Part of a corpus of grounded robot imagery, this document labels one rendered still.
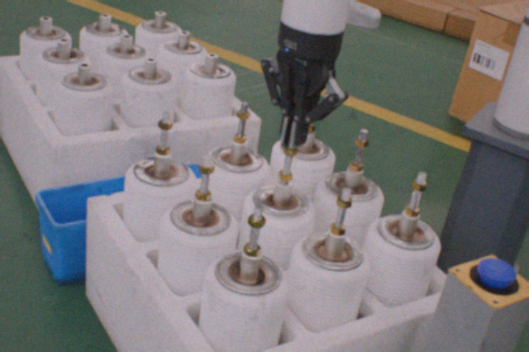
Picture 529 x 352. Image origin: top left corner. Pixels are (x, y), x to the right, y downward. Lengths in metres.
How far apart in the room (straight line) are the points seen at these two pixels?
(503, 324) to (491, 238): 0.47
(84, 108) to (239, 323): 0.54
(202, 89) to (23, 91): 0.33
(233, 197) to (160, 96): 0.31
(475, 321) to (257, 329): 0.23
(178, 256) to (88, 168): 0.39
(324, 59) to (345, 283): 0.26
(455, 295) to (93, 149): 0.66
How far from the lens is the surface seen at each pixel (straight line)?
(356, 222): 1.00
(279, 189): 0.94
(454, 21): 2.71
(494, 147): 1.19
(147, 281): 0.91
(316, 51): 0.83
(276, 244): 0.94
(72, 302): 1.16
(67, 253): 1.14
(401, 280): 0.94
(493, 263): 0.80
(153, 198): 0.96
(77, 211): 1.23
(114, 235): 0.98
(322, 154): 1.09
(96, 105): 1.22
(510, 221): 1.23
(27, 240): 1.29
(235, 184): 1.01
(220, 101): 1.31
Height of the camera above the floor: 0.75
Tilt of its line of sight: 29 degrees down
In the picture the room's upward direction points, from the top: 9 degrees clockwise
